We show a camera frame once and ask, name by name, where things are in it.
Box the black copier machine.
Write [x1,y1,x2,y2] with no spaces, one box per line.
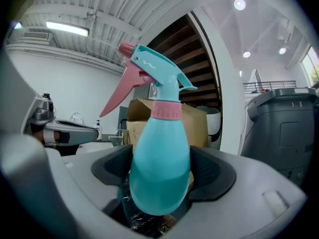
[240,87,319,187]

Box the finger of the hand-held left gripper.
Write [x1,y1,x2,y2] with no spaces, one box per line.
[43,119,101,148]

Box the teal and pink spray bottle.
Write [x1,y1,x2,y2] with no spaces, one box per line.
[99,40,198,217]

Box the silver tabletop faucet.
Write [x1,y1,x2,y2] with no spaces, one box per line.
[108,128,129,141]

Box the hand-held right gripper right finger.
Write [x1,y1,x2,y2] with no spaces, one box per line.
[169,145,308,239]

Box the black metal railing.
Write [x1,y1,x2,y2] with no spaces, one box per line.
[242,80,298,95]

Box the ceiling air conditioner vent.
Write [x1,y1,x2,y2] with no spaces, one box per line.
[23,31,49,40]

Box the large cardboard box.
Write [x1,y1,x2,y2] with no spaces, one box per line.
[125,97,209,149]

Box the fluorescent tube light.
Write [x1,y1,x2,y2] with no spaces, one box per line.
[45,20,90,37]

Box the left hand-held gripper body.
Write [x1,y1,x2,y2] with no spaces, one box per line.
[27,93,57,145]

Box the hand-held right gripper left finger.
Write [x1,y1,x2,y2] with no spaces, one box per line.
[0,132,133,239]

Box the white pump bottle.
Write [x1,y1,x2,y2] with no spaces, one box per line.
[94,119,103,140]

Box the wooden staircase underside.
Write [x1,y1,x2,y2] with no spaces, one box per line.
[146,14,222,110]

